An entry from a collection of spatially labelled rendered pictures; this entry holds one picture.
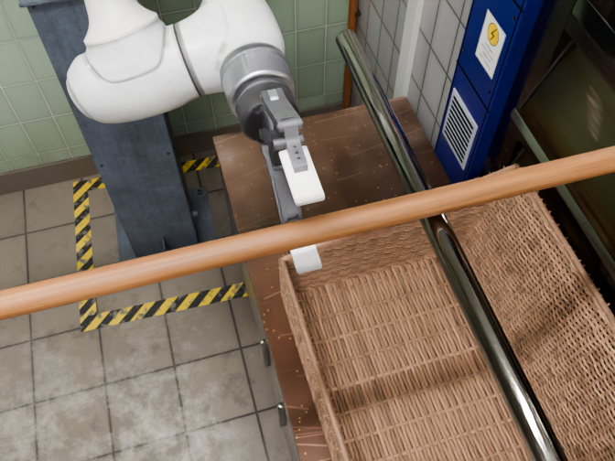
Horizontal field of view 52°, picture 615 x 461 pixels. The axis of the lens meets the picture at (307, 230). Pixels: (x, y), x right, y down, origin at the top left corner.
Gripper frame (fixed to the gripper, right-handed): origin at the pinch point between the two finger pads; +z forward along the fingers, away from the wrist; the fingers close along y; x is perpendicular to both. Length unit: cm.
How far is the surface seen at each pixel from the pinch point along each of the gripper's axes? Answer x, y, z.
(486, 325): -14.8, 1.7, 15.1
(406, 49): -49, 51, -79
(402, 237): -27, 49, -25
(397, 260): -27, 58, -25
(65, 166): 53, 111, -119
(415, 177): -14.7, 1.7, -4.8
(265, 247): 5.0, -0.9, 1.5
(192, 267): 12.9, -0.6, 1.6
